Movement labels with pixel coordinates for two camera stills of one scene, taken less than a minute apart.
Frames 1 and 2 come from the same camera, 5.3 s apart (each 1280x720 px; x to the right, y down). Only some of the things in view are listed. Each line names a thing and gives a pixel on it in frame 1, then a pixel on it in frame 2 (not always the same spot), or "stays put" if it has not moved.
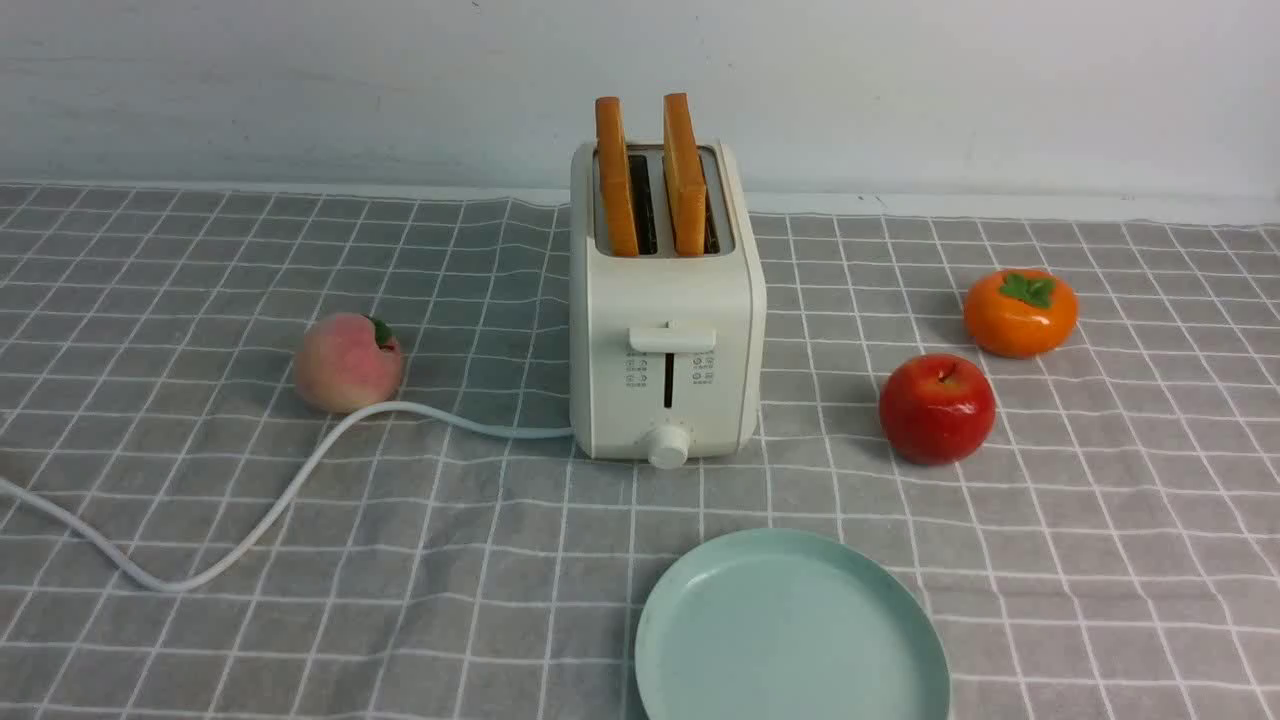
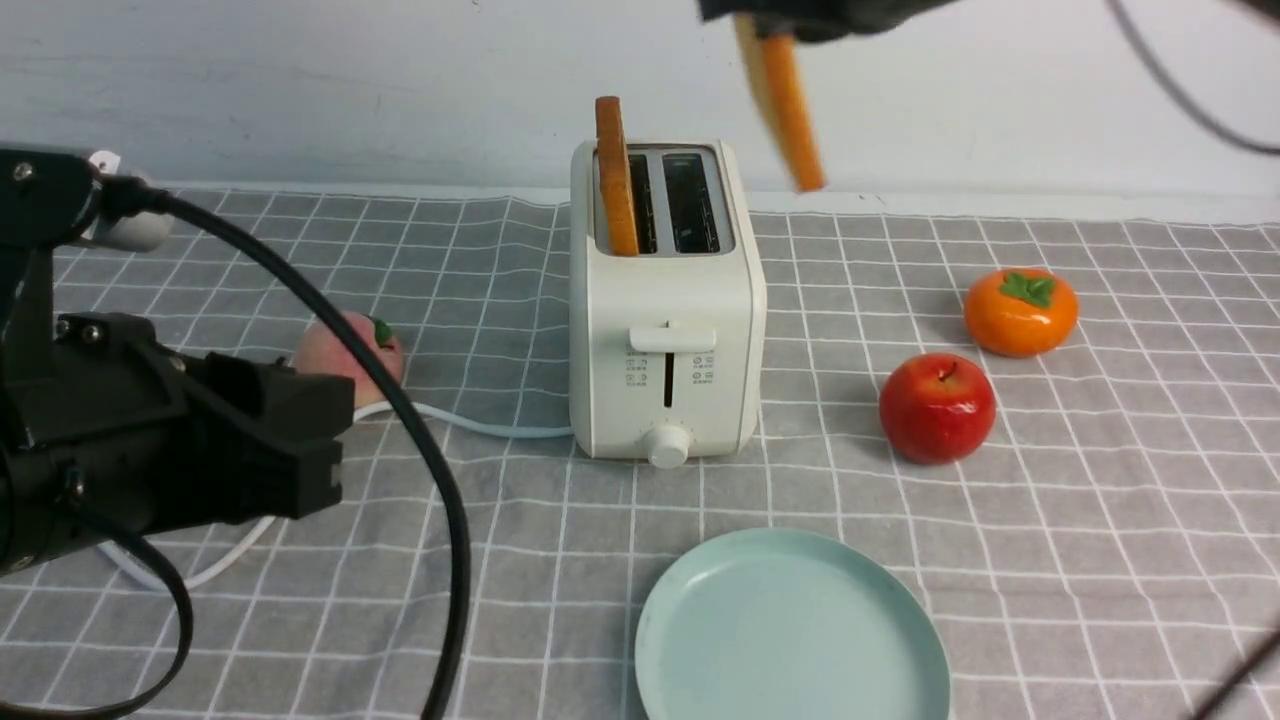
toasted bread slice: [684, 178] to [775, 77]
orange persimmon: [1021, 313] stays put
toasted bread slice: [615, 176] stays put
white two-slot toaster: [668, 353] stays put
